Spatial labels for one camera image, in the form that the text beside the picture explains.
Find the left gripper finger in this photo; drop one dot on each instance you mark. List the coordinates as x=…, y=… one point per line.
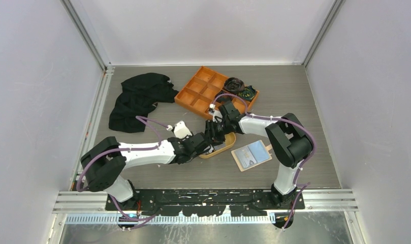
x=206, y=139
x=210, y=149

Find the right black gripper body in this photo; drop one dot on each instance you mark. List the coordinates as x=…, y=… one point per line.
x=220, y=127

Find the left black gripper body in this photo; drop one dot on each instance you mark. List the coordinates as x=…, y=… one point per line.
x=200, y=153

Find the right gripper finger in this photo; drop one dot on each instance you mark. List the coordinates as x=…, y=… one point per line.
x=220, y=138
x=209, y=132

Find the orange oval tray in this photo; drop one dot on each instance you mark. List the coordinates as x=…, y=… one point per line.
x=229, y=142

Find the beige card holder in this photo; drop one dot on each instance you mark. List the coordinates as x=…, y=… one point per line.
x=252, y=155

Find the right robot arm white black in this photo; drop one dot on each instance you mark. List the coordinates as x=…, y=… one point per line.
x=291, y=143

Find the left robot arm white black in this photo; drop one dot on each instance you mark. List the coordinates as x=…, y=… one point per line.
x=104, y=163

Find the dark red rolled tie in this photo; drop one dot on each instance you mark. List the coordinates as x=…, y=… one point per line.
x=222, y=97

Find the orange compartment organizer box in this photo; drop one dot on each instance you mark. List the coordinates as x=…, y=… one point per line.
x=200, y=92

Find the dark brown rolled tie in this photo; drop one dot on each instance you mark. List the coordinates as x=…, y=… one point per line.
x=234, y=85

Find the green patterned rolled tie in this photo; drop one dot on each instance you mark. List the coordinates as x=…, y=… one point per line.
x=248, y=93

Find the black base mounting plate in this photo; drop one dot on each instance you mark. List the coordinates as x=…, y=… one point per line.
x=210, y=202

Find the black cloth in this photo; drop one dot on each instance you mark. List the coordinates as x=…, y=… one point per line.
x=140, y=96

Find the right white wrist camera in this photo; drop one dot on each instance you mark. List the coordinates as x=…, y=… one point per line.
x=214, y=112

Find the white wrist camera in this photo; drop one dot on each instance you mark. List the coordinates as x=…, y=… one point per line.
x=214, y=112
x=181, y=131

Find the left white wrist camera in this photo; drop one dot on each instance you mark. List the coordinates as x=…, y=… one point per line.
x=181, y=131

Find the aluminium front frame rail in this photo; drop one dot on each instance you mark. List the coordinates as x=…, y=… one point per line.
x=89, y=209

